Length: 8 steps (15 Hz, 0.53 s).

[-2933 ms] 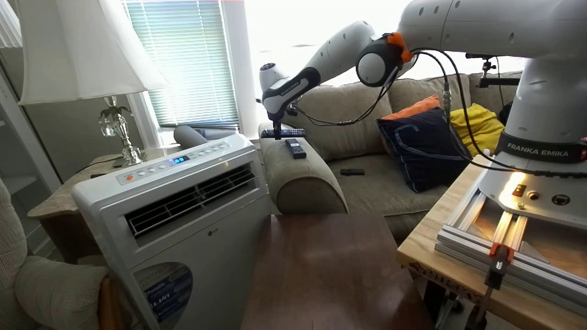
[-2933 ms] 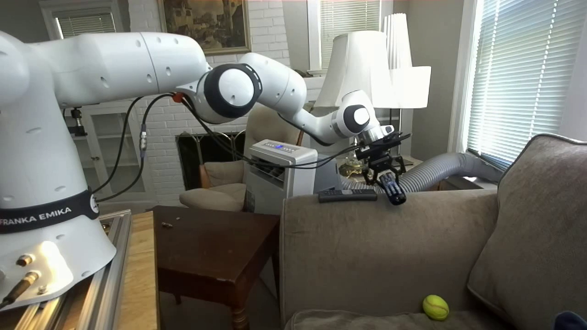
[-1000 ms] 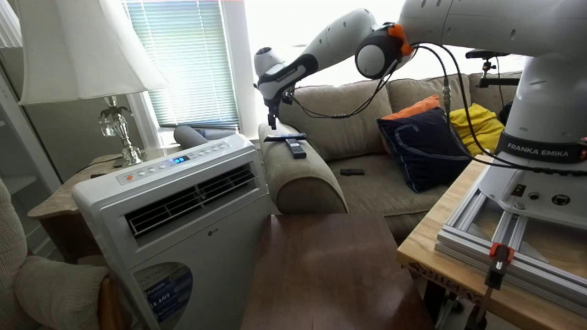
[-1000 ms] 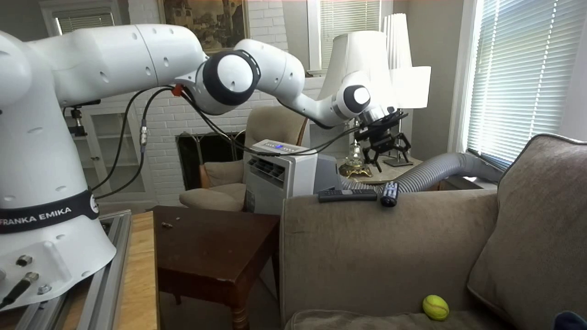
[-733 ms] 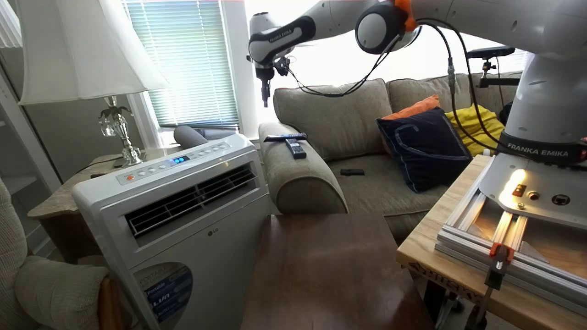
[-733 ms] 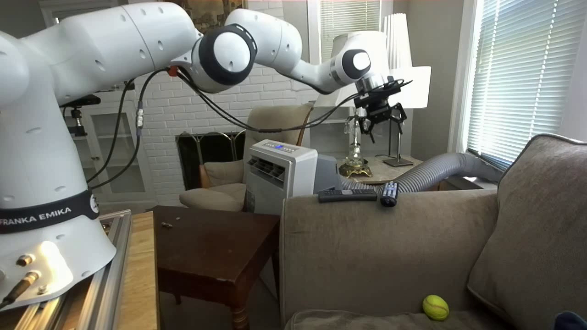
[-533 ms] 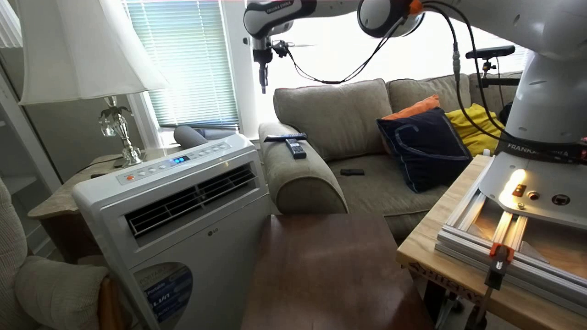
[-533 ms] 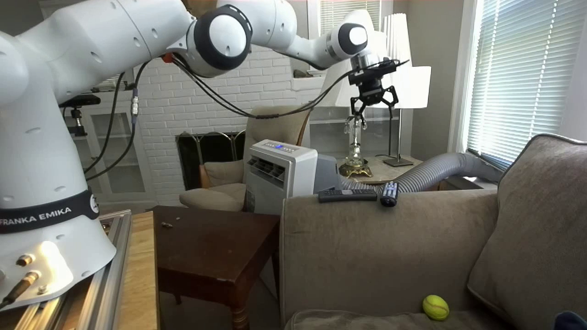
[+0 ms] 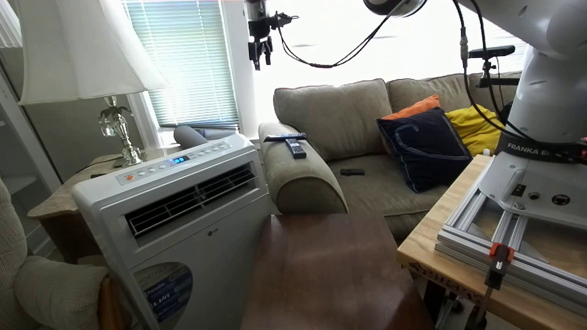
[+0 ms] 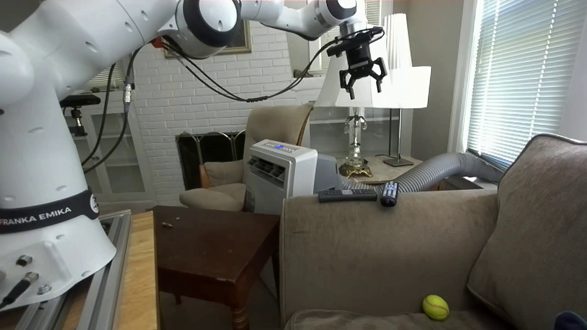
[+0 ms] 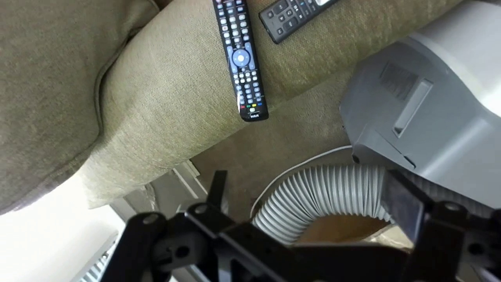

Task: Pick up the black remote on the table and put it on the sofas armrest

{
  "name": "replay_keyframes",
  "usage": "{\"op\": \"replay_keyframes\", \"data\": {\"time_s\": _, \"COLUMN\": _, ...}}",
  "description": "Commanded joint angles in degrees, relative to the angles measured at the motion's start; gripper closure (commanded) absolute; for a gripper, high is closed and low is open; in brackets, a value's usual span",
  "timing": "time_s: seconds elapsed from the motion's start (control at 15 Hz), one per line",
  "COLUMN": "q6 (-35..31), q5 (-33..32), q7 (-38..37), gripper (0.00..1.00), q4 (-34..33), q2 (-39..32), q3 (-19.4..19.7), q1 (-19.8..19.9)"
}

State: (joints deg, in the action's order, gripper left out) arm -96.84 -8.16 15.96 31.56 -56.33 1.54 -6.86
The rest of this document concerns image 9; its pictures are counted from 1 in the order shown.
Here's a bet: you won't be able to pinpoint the black camera on tripod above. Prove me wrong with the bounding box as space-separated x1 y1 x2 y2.
465 42 520 90

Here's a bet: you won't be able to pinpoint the orange pillow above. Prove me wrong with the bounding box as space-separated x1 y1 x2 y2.
381 94 443 123

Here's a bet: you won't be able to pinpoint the light wooden robot bench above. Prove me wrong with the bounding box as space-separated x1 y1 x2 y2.
394 152 587 330

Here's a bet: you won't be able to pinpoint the beige fabric sofa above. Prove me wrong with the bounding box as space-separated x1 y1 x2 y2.
256 72 520 244

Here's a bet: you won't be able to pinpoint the white portable air conditioner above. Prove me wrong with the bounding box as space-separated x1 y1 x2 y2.
69 132 275 330

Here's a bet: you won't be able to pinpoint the wooden lamp end table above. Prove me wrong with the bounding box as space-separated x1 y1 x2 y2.
25 145 185 264

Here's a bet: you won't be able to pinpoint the yellow blanket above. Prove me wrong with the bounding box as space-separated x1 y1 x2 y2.
443 101 506 160

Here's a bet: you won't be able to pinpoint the beige armchair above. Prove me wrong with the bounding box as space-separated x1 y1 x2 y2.
0 176 111 330

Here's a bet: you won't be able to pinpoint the navy blue pillow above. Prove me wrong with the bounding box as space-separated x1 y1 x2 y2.
375 107 473 195

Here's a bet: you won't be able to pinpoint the black cable with connector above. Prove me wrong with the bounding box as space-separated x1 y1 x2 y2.
449 0 537 145

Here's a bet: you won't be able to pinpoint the dark brown wooden table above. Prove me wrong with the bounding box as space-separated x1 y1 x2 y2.
238 211 436 330

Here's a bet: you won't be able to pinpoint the white window blinds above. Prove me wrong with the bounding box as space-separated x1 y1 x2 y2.
120 0 240 127

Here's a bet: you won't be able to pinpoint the long black remote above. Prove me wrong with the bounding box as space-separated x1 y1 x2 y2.
262 132 309 145

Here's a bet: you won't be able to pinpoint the grey exhaust hose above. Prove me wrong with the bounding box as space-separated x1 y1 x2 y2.
172 123 236 151

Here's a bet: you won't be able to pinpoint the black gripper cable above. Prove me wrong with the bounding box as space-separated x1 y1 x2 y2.
275 0 408 70

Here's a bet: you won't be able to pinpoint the aluminium base frame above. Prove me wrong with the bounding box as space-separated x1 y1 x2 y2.
434 185 587 317

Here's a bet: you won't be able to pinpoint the white shade table lamp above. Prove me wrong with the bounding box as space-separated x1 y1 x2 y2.
7 0 166 169

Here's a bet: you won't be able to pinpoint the orange clamp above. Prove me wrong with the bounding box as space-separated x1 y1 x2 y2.
484 242 517 292

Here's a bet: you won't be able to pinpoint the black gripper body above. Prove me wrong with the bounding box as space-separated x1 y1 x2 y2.
245 15 275 59

